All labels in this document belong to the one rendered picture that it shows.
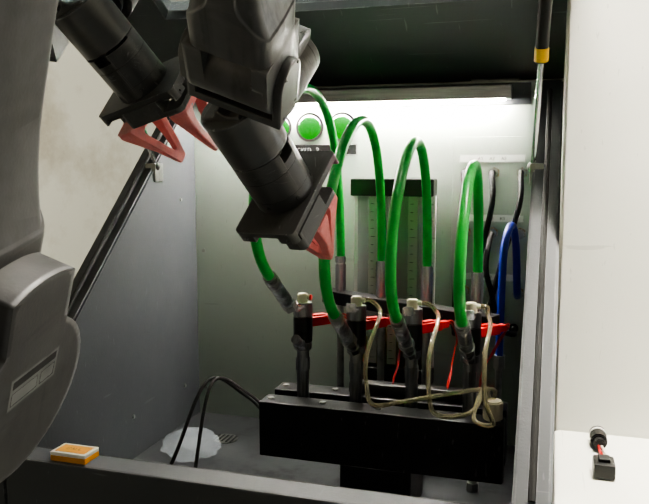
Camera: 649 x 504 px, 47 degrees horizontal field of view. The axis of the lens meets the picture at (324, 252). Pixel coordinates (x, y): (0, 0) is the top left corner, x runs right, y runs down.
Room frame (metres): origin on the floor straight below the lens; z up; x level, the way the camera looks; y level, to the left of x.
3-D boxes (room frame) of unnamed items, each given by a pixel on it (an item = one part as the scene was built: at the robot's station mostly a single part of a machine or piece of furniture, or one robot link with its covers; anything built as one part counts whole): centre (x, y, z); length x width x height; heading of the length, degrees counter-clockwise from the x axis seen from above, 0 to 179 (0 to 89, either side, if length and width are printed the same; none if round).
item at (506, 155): (1.23, -0.28, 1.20); 0.13 x 0.03 x 0.31; 73
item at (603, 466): (0.81, -0.32, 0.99); 0.12 x 0.02 x 0.02; 163
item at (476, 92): (1.31, -0.05, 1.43); 0.54 x 0.03 x 0.02; 73
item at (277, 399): (1.02, -0.08, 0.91); 0.34 x 0.10 x 0.15; 73
